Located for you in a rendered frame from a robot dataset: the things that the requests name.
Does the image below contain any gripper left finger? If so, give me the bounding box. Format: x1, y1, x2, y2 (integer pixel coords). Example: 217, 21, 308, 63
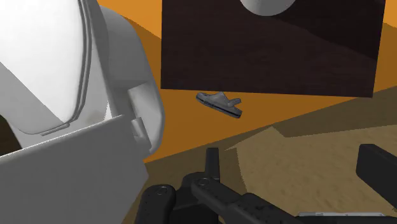
134, 147, 304, 224

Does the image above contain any dark brown robot stand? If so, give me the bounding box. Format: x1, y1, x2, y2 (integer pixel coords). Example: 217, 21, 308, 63
160, 0, 387, 99

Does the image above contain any white toilet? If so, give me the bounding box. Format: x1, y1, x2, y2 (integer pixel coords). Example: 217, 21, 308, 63
0, 0, 166, 224

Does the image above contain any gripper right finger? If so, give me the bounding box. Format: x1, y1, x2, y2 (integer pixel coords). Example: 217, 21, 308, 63
355, 143, 397, 209

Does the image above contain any grey clog shoe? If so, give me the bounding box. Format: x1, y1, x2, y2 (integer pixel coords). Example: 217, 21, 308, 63
195, 91, 244, 120

